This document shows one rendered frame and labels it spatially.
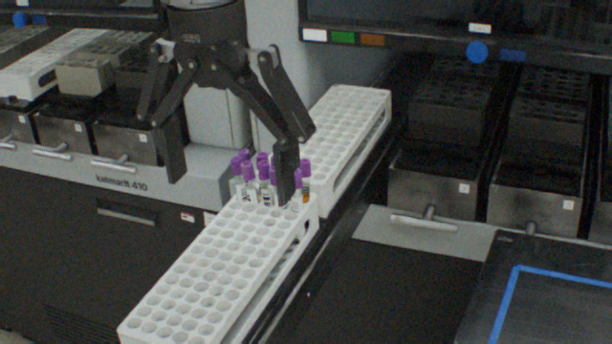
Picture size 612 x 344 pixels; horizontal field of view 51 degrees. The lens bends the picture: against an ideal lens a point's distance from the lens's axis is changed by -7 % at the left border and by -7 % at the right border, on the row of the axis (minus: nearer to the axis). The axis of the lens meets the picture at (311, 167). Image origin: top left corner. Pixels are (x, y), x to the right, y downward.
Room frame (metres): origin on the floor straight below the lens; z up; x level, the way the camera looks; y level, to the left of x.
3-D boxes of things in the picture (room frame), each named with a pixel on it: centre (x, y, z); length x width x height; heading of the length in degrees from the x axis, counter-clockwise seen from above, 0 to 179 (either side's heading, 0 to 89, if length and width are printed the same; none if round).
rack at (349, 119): (0.89, -0.03, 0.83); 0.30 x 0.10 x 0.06; 155
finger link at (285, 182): (0.60, 0.03, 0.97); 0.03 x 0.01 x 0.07; 155
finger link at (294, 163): (0.59, 0.01, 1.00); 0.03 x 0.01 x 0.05; 65
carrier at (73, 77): (1.20, 0.43, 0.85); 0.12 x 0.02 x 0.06; 66
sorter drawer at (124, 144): (1.35, 0.20, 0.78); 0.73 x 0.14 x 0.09; 155
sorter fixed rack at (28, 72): (1.36, 0.53, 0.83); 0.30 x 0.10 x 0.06; 155
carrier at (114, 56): (1.27, 0.40, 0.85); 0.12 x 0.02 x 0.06; 65
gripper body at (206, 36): (0.63, 0.09, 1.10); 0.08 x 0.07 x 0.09; 65
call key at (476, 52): (0.86, -0.24, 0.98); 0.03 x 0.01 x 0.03; 65
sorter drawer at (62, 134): (1.42, 0.33, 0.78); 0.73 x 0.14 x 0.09; 155
